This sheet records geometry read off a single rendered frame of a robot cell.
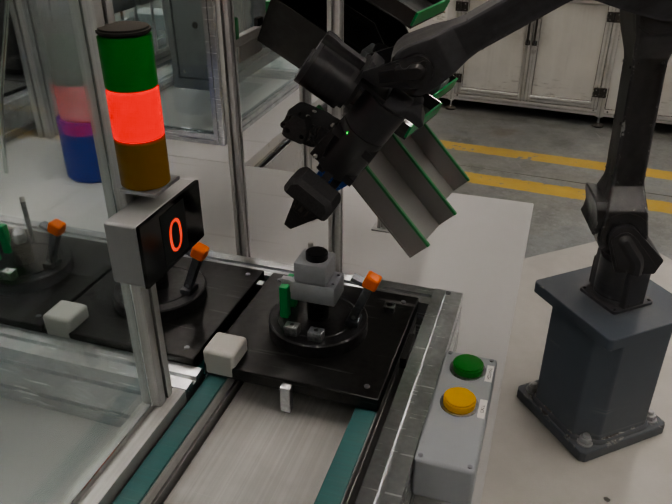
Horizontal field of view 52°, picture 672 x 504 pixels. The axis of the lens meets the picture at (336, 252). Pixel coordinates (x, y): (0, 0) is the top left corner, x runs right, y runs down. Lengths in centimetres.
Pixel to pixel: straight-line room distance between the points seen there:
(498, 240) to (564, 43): 344
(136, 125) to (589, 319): 57
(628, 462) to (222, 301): 61
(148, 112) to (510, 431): 64
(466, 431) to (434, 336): 20
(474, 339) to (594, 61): 379
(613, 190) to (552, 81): 404
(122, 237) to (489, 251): 88
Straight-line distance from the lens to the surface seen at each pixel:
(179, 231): 76
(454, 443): 84
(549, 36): 483
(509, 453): 99
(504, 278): 134
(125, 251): 72
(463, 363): 93
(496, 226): 152
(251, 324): 100
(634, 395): 99
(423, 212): 121
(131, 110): 69
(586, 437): 99
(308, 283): 92
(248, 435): 91
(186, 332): 100
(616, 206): 86
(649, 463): 103
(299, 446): 89
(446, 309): 105
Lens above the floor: 155
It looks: 30 degrees down
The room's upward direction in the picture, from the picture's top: straight up
